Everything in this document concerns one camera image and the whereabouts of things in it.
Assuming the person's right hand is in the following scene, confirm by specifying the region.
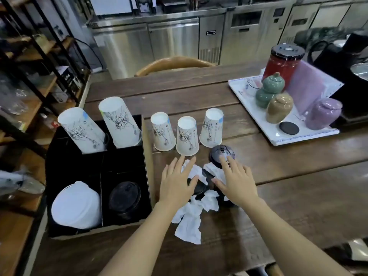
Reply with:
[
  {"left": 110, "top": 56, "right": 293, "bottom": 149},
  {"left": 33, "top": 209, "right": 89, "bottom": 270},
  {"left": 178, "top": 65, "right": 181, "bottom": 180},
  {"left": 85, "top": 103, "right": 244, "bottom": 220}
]
[{"left": 212, "top": 156, "right": 261, "bottom": 209}]

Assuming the person's left hand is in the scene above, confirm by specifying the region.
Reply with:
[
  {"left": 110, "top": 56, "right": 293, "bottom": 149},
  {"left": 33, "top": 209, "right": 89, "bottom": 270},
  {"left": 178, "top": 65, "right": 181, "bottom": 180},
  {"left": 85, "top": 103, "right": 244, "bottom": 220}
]
[{"left": 159, "top": 155, "right": 199, "bottom": 210}]

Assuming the black plastic cup lid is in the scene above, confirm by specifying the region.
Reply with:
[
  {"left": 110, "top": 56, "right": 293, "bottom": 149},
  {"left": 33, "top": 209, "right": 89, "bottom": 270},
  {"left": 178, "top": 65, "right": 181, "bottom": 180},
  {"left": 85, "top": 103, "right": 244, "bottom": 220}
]
[
  {"left": 212, "top": 181, "right": 240, "bottom": 209},
  {"left": 187, "top": 169, "right": 215, "bottom": 200},
  {"left": 209, "top": 145, "right": 236, "bottom": 169}
]

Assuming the white tissue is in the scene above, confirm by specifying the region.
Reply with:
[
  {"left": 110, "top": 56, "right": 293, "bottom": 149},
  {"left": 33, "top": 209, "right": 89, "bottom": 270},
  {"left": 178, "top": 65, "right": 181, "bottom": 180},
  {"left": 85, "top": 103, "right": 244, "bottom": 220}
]
[
  {"left": 171, "top": 189, "right": 220, "bottom": 245},
  {"left": 181, "top": 160, "right": 208, "bottom": 186},
  {"left": 203, "top": 162, "right": 228, "bottom": 184}
]

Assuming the white printed paper cup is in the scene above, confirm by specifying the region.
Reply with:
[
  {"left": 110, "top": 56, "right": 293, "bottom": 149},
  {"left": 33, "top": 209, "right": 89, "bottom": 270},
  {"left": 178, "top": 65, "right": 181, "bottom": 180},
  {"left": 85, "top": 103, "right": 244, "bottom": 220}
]
[
  {"left": 176, "top": 116, "right": 200, "bottom": 157},
  {"left": 199, "top": 108, "right": 224, "bottom": 148},
  {"left": 150, "top": 112, "right": 177, "bottom": 152}
]

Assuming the stack of black lids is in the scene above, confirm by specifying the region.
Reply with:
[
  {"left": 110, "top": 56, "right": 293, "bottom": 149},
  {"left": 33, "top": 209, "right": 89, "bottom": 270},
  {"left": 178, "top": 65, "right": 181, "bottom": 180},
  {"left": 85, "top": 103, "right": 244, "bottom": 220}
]
[{"left": 108, "top": 181, "right": 142, "bottom": 220}]

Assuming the stack of large paper cups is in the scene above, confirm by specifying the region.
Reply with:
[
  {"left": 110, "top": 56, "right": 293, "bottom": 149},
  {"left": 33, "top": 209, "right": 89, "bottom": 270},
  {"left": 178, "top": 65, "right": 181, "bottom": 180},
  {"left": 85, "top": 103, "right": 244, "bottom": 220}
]
[{"left": 98, "top": 96, "right": 142, "bottom": 149}]

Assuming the black divided cardboard box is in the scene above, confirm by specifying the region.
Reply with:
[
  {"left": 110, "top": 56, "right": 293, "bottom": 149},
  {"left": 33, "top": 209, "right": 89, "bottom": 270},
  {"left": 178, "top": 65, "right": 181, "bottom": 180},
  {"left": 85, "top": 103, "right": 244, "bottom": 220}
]
[{"left": 45, "top": 114, "right": 156, "bottom": 241}]

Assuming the stack of white lids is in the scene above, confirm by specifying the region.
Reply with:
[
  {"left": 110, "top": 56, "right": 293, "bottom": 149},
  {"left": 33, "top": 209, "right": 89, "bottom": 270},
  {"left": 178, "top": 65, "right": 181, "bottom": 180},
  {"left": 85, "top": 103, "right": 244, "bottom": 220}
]
[{"left": 51, "top": 181, "right": 103, "bottom": 230}]

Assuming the stack of small paper cups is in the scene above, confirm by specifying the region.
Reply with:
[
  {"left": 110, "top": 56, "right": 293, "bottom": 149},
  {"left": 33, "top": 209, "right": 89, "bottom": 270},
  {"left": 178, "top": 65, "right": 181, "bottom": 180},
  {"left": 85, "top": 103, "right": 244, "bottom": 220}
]
[{"left": 57, "top": 107, "right": 107, "bottom": 155}]

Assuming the person's left forearm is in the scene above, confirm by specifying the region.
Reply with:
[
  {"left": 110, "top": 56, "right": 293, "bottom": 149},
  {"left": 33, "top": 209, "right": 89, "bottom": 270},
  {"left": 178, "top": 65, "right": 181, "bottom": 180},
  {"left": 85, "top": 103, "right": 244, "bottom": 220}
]
[{"left": 97, "top": 198, "right": 190, "bottom": 276}]

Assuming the person's right forearm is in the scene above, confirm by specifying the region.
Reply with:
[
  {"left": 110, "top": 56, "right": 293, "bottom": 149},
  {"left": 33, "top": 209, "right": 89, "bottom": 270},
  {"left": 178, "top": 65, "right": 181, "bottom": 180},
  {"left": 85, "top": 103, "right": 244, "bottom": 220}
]
[{"left": 241, "top": 198, "right": 354, "bottom": 276}]

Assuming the black round coaster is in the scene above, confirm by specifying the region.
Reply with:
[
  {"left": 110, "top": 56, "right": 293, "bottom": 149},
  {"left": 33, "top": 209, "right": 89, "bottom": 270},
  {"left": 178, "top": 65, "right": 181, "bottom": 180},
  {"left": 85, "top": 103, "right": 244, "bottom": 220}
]
[{"left": 279, "top": 121, "right": 300, "bottom": 135}]

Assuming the white rectangular tray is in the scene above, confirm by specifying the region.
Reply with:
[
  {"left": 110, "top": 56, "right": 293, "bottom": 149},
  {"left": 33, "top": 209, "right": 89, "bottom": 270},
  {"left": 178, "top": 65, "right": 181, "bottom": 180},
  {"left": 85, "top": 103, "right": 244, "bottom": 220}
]
[{"left": 228, "top": 69, "right": 344, "bottom": 147}]

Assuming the tan ceramic lidded jar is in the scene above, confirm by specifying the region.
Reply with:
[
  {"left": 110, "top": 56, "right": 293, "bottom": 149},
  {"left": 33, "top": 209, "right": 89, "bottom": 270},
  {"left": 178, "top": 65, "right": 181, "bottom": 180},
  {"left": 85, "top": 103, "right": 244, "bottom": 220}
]
[{"left": 265, "top": 92, "right": 294, "bottom": 124}]

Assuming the green ceramic lidded jar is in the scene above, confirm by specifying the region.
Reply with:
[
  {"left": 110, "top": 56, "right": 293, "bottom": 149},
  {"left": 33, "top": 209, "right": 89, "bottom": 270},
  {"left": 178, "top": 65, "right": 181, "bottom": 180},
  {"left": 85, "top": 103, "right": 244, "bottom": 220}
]
[
  {"left": 262, "top": 72, "right": 286, "bottom": 94},
  {"left": 255, "top": 88, "right": 276, "bottom": 109}
]

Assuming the small clear glass cup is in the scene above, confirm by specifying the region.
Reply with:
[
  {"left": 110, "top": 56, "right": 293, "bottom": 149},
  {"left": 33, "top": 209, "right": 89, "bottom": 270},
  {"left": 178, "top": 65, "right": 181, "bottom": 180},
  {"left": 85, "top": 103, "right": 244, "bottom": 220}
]
[{"left": 246, "top": 77, "right": 264, "bottom": 97}]

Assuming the purple ceramic lidded jar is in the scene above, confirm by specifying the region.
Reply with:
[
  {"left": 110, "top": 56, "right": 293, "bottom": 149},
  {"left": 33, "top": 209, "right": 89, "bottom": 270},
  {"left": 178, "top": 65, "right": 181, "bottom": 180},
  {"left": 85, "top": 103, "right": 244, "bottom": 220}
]
[{"left": 304, "top": 98, "right": 343, "bottom": 131}]

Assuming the curved wooden chair back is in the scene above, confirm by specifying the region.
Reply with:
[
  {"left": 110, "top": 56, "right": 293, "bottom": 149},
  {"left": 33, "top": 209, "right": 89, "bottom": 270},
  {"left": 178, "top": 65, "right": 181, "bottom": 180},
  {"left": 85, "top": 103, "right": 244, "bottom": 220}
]
[{"left": 134, "top": 56, "right": 216, "bottom": 77}]

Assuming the red jar with black cap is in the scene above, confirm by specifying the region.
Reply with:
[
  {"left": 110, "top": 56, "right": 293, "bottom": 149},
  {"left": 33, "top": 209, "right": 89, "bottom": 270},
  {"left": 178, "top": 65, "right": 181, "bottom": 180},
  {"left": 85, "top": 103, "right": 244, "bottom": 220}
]
[{"left": 261, "top": 44, "right": 306, "bottom": 89}]

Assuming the black tea tray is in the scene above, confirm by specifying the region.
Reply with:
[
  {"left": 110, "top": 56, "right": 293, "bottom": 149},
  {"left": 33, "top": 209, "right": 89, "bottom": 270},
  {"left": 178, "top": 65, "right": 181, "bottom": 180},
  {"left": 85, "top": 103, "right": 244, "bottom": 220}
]
[{"left": 327, "top": 69, "right": 368, "bottom": 130}]

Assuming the two-door steel counter cabinet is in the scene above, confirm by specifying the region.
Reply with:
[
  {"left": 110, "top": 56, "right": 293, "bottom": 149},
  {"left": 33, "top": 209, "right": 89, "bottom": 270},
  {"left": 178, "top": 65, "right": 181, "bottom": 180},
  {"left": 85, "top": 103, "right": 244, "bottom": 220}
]
[{"left": 86, "top": 7, "right": 226, "bottom": 81}]

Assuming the clear plastic wrapped bundle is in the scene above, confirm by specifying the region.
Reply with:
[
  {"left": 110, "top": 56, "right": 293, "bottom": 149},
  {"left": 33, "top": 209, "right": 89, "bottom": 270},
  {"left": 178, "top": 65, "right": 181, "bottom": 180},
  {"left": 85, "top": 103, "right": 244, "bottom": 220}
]
[{"left": 0, "top": 169, "right": 46, "bottom": 196}]

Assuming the black and white carton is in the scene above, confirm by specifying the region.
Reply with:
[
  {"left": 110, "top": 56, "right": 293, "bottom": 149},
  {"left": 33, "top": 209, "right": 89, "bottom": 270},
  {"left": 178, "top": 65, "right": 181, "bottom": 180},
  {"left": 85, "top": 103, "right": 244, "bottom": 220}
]
[{"left": 56, "top": 66, "right": 82, "bottom": 94}]

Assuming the black electric kettle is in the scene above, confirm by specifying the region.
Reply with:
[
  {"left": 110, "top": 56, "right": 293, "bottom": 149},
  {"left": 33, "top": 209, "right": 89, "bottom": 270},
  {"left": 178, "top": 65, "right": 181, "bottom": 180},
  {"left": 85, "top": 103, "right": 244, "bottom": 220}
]
[{"left": 307, "top": 31, "right": 368, "bottom": 75}]

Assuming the black metal wooden shelf rack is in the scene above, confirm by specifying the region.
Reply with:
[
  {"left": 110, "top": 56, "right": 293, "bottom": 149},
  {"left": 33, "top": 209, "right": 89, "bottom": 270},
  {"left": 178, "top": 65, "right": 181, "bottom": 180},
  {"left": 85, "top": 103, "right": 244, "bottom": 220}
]
[{"left": 0, "top": 0, "right": 92, "bottom": 276}]

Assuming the steel bowl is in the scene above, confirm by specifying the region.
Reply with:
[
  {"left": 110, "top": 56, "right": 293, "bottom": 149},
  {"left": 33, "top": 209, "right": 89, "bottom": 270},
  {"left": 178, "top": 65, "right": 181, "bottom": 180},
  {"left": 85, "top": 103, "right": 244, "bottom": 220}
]
[{"left": 350, "top": 62, "right": 368, "bottom": 81}]

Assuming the camouflage fabric bundle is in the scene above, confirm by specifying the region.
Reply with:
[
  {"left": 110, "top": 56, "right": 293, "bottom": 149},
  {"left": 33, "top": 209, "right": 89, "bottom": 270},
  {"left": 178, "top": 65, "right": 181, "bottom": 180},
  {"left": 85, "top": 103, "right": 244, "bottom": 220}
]
[{"left": 294, "top": 25, "right": 360, "bottom": 49}]

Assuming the black countertop machine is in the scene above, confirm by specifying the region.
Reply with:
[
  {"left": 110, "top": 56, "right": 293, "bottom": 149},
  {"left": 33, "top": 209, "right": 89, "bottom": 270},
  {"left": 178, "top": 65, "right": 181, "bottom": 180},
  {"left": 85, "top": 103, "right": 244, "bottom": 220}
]
[{"left": 161, "top": 0, "right": 189, "bottom": 13}]

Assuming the white water boiler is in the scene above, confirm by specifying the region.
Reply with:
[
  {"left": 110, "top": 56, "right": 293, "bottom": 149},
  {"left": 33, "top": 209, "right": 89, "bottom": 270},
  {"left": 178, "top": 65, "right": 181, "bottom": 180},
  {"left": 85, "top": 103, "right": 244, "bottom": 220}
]
[{"left": 89, "top": 0, "right": 133, "bottom": 16}]

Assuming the black power cable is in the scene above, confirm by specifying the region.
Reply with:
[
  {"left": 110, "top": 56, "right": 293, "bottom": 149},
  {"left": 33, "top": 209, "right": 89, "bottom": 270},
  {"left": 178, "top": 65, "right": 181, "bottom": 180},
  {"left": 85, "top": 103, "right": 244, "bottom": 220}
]
[{"left": 73, "top": 37, "right": 101, "bottom": 69}]

